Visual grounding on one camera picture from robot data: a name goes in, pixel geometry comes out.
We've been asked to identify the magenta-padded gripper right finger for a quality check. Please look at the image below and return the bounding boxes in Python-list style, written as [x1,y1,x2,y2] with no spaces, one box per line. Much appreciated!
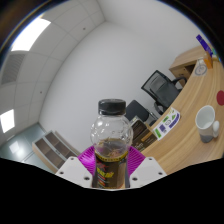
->
[125,145,168,189]

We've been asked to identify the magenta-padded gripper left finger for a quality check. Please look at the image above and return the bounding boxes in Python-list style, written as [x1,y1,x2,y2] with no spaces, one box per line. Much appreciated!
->
[54,145,98,188]

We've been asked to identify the clear bottle with black cap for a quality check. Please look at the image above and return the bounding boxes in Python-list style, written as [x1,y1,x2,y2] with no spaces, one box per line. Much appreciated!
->
[90,98,134,190]

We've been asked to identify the wooden shelf cabinet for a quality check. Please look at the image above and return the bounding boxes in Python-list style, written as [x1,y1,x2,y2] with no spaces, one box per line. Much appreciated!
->
[31,130,81,173]

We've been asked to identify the tan cardboard box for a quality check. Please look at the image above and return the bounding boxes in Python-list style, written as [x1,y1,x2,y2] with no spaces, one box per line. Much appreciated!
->
[134,128,158,153]

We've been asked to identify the white printed leaflet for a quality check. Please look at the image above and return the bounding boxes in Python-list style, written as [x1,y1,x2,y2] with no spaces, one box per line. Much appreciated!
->
[152,107,182,141]

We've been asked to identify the black office chair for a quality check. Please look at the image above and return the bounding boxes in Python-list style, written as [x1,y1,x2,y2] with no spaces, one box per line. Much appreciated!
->
[124,99,158,126]

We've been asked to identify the white mug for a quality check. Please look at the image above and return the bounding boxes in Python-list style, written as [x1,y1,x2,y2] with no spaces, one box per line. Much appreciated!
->
[194,105,221,144]

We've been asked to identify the grey mesh office chair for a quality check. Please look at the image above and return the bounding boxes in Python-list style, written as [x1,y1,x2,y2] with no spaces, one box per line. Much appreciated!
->
[140,69,188,116]

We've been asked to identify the ceiling light panel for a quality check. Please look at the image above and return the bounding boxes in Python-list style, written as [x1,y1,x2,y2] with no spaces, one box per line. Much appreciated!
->
[0,108,16,134]
[10,17,52,53]

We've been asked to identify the wooden side desk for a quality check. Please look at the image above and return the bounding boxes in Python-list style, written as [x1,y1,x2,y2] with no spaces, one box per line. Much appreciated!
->
[168,44,214,81]

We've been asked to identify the round grey patterned mat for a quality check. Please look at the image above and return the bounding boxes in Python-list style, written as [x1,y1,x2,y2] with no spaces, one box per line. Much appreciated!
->
[194,59,209,77]

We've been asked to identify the ceiling vent grille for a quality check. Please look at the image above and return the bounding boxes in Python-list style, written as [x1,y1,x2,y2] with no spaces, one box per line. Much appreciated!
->
[0,53,26,86]

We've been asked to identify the purple sign stand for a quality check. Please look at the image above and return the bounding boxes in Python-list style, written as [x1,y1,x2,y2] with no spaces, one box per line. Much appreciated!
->
[195,34,214,58]

